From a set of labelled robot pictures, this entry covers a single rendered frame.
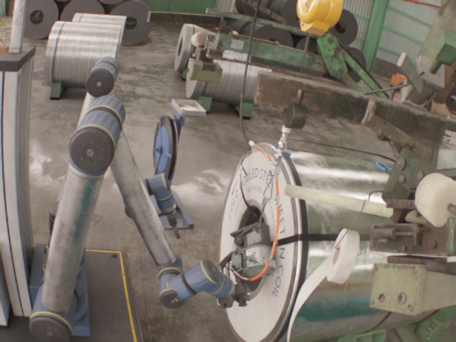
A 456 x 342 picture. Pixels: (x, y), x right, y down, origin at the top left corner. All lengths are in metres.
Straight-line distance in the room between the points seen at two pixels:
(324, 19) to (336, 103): 0.74
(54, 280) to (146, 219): 0.47
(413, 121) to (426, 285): 0.38
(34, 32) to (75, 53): 6.75
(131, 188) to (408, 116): 1.02
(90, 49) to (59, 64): 0.58
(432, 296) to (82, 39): 6.29
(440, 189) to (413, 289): 0.23
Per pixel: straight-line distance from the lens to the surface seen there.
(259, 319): 2.11
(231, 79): 6.78
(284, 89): 0.79
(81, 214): 1.30
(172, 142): 3.31
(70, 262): 1.44
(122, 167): 1.45
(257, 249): 1.83
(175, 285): 1.59
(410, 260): 0.99
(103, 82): 1.88
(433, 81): 0.86
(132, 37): 12.77
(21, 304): 2.21
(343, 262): 1.08
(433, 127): 0.93
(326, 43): 2.53
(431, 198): 0.85
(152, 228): 1.58
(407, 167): 1.03
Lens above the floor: 2.05
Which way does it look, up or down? 25 degrees down
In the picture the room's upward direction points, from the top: 14 degrees clockwise
